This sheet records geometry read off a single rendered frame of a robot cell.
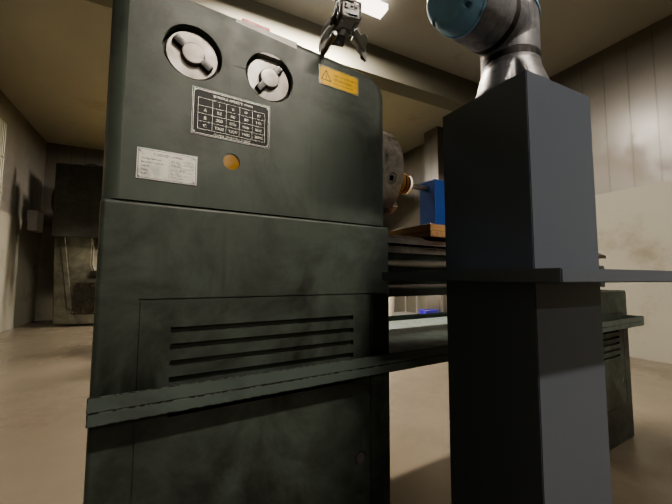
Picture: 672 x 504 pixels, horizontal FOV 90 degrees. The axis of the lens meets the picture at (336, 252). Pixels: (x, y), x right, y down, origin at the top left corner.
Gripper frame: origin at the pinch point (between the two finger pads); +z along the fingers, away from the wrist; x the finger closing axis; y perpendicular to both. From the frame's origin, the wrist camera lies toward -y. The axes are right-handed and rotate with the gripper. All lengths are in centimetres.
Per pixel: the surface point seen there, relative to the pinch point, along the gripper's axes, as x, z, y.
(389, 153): 12.9, 30.7, 6.3
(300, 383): -18, 88, 29
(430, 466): 46, 142, -24
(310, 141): -15.5, 37.5, 23.9
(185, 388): -38, 86, 34
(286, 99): -21.2, 29.5, 25.2
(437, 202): 42, 39, -13
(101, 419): -49, 88, 36
